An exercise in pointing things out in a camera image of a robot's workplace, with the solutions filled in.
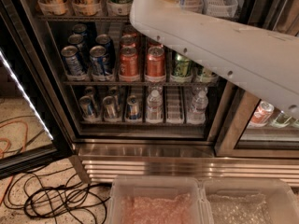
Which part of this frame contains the open fridge glass door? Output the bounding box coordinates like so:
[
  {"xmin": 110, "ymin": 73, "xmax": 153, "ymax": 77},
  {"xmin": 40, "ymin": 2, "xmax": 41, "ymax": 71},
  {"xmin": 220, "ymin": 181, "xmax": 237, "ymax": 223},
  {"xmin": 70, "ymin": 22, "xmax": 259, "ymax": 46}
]
[{"xmin": 0, "ymin": 0, "xmax": 72, "ymax": 178}]

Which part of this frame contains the stainless steel fridge body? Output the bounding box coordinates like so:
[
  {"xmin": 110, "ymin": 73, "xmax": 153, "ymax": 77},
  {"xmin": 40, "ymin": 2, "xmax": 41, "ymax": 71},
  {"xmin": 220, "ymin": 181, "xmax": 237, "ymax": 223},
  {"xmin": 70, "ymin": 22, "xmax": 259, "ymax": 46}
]
[{"xmin": 6, "ymin": 0, "xmax": 299, "ymax": 189}]

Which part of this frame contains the green can front left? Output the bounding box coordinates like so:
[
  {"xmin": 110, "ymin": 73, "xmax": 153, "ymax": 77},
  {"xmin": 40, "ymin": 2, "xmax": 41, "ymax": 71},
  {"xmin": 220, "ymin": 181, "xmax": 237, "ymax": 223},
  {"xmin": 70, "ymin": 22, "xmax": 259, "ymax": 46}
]
[{"xmin": 170, "ymin": 52, "xmax": 192, "ymax": 83}]

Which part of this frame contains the blue can middle left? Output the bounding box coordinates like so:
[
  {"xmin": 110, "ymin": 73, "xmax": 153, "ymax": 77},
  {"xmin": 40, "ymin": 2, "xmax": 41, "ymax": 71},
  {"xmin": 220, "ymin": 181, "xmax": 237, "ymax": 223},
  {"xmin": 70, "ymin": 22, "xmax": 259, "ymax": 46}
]
[{"xmin": 67, "ymin": 34, "xmax": 90, "ymax": 63}]

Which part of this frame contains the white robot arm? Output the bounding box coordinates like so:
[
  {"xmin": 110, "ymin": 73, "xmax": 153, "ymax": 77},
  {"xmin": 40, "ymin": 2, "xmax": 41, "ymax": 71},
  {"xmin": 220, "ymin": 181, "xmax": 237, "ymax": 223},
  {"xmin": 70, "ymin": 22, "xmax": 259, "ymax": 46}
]
[{"xmin": 130, "ymin": 0, "xmax": 299, "ymax": 119}]

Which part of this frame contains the blue can back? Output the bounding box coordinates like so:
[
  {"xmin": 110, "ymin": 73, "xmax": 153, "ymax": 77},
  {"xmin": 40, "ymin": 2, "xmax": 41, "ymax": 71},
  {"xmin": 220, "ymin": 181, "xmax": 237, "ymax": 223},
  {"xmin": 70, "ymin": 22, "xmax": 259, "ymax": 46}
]
[{"xmin": 72, "ymin": 23, "xmax": 92, "ymax": 44}]

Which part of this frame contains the blue can front left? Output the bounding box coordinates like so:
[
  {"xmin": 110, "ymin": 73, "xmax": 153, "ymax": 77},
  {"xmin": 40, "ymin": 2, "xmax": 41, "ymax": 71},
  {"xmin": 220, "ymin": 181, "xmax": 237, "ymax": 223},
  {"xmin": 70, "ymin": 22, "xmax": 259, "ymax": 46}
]
[{"xmin": 61, "ymin": 46, "xmax": 87, "ymax": 81}]

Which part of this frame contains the closed fridge right door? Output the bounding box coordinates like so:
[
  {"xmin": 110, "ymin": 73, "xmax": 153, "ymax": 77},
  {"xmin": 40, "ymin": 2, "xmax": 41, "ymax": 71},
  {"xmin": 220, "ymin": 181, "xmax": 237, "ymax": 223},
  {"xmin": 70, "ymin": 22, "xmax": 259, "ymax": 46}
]
[{"xmin": 215, "ymin": 0, "xmax": 299, "ymax": 158}]

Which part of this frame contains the water bottle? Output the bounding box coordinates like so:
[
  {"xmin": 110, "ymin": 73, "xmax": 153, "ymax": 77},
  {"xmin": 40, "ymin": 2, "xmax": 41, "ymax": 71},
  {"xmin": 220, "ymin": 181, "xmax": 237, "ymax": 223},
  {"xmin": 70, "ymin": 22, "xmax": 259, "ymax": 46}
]
[
  {"xmin": 146, "ymin": 90, "xmax": 163, "ymax": 123},
  {"xmin": 187, "ymin": 91, "xmax": 208, "ymax": 124}
]

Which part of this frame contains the water bottle left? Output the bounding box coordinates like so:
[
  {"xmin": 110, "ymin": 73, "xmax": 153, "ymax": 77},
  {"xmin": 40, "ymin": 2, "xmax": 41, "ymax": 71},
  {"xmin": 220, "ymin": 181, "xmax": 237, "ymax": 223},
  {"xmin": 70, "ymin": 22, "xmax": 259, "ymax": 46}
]
[{"xmin": 146, "ymin": 90, "xmax": 163, "ymax": 123}]

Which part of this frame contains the orange cable on floor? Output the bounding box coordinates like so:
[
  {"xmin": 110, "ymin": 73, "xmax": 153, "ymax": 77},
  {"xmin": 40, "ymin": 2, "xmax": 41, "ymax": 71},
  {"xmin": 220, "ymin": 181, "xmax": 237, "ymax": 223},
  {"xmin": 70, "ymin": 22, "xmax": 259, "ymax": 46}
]
[{"xmin": 0, "ymin": 119, "xmax": 30, "ymax": 205}]

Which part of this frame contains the orange can behind glass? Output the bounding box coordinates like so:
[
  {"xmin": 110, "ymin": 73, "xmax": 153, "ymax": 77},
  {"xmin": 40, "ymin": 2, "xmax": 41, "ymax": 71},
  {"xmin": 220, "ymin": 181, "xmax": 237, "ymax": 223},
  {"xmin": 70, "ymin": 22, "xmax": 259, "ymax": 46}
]
[{"xmin": 249, "ymin": 101, "xmax": 274, "ymax": 127}]

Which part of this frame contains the black cable on floor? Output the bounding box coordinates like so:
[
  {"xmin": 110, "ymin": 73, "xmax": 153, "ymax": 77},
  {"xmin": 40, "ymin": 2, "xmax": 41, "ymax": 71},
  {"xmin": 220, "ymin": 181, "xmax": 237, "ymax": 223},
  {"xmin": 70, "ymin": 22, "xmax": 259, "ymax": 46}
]
[{"xmin": 3, "ymin": 161, "xmax": 111, "ymax": 224}]

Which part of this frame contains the clear bin with bubble wrap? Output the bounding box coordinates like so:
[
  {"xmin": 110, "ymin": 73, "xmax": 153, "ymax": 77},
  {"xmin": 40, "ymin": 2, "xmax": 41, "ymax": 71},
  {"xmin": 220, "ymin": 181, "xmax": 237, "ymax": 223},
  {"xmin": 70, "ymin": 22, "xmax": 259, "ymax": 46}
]
[{"xmin": 201, "ymin": 178, "xmax": 299, "ymax": 224}]

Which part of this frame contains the orange can front right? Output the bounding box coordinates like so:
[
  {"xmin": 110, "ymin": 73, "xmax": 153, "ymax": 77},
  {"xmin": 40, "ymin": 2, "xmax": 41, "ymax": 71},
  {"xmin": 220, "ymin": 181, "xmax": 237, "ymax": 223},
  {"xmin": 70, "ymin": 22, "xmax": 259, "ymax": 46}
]
[{"xmin": 145, "ymin": 46, "xmax": 166, "ymax": 82}]

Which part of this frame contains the clear bin with pink wrap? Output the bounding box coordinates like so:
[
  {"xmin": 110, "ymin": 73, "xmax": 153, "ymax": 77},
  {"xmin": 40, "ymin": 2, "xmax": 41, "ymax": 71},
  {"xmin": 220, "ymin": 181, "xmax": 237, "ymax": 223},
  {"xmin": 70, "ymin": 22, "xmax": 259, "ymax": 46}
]
[{"xmin": 106, "ymin": 175, "xmax": 204, "ymax": 224}]

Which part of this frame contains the green can behind glass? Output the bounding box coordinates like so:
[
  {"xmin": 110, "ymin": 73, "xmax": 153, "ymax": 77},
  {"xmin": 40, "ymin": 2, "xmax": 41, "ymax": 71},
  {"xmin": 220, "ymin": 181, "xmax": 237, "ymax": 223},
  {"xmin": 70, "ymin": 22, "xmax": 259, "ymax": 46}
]
[{"xmin": 270, "ymin": 111, "xmax": 292, "ymax": 128}]

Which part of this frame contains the orange can back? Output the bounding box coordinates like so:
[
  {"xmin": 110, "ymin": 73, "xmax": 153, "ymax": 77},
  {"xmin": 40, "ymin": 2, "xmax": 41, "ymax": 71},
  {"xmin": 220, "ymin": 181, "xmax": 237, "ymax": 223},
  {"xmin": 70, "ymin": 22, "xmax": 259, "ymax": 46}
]
[{"xmin": 122, "ymin": 25, "xmax": 138, "ymax": 37}]

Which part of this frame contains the orange can front left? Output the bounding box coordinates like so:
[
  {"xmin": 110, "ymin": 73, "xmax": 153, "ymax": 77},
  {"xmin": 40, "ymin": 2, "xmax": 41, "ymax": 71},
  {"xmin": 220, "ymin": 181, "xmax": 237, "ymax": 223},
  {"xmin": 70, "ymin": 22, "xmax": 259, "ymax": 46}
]
[{"xmin": 119, "ymin": 46, "xmax": 140, "ymax": 82}]

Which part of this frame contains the orange can middle right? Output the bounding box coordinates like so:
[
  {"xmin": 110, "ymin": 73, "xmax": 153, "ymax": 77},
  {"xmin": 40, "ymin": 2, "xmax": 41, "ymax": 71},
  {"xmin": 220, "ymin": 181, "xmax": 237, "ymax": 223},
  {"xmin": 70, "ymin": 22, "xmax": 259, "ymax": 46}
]
[{"xmin": 148, "ymin": 38, "xmax": 164, "ymax": 48}]

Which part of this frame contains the empty white shelf tray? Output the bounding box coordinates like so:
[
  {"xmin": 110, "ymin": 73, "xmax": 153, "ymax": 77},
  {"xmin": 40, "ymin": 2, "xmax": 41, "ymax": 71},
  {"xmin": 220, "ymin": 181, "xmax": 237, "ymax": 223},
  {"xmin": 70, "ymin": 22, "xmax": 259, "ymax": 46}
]
[{"xmin": 204, "ymin": 0, "xmax": 238, "ymax": 18}]

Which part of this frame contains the water bottle right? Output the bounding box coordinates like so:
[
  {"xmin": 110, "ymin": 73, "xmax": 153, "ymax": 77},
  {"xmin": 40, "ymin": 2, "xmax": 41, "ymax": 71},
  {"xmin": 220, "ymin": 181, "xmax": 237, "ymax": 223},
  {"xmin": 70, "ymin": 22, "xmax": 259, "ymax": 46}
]
[{"xmin": 187, "ymin": 91, "xmax": 208, "ymax": 124}]

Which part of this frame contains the orange can middle left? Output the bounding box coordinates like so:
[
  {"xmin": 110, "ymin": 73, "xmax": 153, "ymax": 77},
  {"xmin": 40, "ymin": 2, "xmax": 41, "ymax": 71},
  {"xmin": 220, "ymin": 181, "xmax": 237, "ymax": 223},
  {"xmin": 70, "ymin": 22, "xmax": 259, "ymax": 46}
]
[{"xmin": 121, "ymin": 35, "xmax": 137, "ymax": 48}]

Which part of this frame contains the slim can bottom left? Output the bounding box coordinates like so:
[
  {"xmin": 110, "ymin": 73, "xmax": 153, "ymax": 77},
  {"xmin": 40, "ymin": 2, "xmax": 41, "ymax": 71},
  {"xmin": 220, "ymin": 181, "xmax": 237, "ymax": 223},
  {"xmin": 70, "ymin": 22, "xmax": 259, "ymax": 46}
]
[{"xmin": 78, "ymin": 96, "xmax": 100, "ymax": 122}]

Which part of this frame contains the green can front right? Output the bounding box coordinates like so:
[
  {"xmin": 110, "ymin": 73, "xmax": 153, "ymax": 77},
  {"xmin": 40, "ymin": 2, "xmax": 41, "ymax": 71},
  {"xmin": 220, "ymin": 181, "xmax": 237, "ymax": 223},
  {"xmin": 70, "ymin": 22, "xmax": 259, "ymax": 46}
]
[{"xmin": 196, "ymin": 65, "xmax": 218, "ymax": 83}]

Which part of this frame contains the slim can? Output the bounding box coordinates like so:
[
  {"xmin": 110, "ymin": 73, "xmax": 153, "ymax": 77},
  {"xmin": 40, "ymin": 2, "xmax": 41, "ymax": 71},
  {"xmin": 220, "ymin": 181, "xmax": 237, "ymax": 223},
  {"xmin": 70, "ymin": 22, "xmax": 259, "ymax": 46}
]
[
  {"xmin": 103, "ymin": 96, "xmax": 121, "ymax": 122},
  {"xmin": 78, "ymin": 96, "xmax": 100, "ymax": 122},
  {"xmin": 126, "ymin": 95, "xmax": 141, "ymax": 122}
]

